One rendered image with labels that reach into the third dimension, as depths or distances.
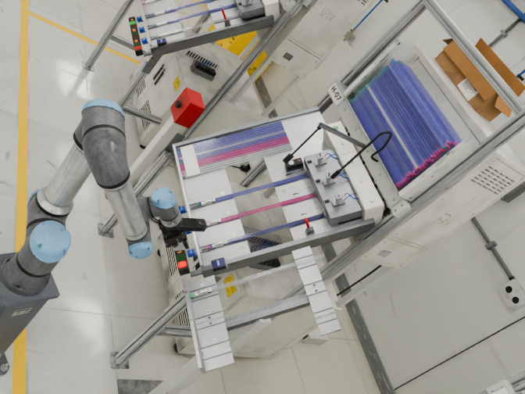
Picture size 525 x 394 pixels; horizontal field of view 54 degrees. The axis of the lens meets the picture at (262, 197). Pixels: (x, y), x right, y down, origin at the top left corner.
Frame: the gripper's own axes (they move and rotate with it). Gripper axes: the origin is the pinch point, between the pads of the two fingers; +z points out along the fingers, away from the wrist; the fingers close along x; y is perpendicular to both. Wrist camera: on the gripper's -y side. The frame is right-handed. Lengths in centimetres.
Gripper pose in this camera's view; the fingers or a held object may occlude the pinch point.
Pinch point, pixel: (188, 246)
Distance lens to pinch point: 205.0
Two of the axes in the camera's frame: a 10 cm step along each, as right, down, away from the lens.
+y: -9.6, 2.6, -0.9
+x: 2.6, 7.6, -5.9
